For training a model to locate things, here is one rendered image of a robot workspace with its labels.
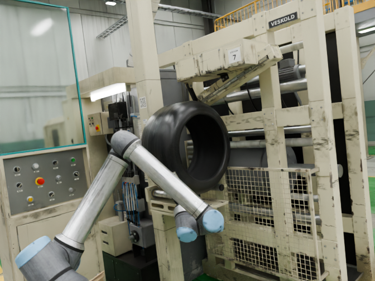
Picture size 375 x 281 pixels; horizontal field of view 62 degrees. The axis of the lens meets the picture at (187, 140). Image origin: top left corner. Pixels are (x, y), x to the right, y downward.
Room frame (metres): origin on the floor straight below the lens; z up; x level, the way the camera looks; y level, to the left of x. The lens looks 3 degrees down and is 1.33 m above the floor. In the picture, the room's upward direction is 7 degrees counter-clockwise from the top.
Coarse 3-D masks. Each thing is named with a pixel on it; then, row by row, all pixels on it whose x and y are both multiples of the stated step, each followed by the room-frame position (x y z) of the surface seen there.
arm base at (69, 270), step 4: (68, 268) 1.22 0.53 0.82; (72, 268) 1.25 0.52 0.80; (60, 272) 1.18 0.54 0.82; (64, 272) 1.19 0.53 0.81; (68, 272) 1.20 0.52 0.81; (72, 272) 1.22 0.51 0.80; (76, 272) 1.24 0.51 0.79; (56, 276) 1.17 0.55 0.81; (60, 276) 1.17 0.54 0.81; (64, 276) 1.18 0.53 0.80; (68, 276) 1.19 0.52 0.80; (72, 276) 1.19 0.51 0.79; (76, 276) 1.20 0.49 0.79; (80, 276) 1.22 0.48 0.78; (52, 280) 1.16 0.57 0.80; (56, 280) 1.16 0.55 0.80; (60, 280) 1.16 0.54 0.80; (64, 280) 1.16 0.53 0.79; (68, 280) 1.17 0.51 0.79; (72, 280) 1.17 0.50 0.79; (76, 280) 1.18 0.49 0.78; (80, 280) 1.19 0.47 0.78; (84, 280) 1.20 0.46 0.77; (88, 280) 1.23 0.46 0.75
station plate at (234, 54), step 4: (236, 48) 1.86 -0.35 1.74; (228, 52) 1.91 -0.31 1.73; (232, 52) 1.89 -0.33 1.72; (236, 52) 1.87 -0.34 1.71; (240, 52) 1.84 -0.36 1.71; (228, 56) 1.91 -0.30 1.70; (232, 56) 1.89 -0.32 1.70; (236, 56) 1.87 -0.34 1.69; (240, 56) 1.85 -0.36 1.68; (232, 60) 1.89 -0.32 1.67; (236, 60) 1.87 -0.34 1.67; (240, 60) 1.85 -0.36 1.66
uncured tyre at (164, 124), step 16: (160, 112) 1.90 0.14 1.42; (176, 112) 1.80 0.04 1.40; (192, 112) 1.84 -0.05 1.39; (208, 112) 1.93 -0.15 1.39; (144, 128) 1.91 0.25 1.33; (160, 128) 1.77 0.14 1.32; (176, 128) 1.75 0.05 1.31; (192, 128) 2.21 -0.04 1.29; (208, 128) 2.19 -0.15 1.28; (224, 128) 2.02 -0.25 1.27; (144, 144) 1.84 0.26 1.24; (160, 144) 1.73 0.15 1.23; (176, 144) 1.74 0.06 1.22; (208, 144) 2.23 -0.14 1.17; (224, 144) 2.02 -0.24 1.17; (160, 160) 1.74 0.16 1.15; (176, 160) 1.73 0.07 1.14; (192, 160) 2.21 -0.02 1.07; (208, 160) 2.20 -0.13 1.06; (224, 160) 1.99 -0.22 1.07; (192, 176) 2.16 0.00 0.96; (208, 176) 2.10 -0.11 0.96
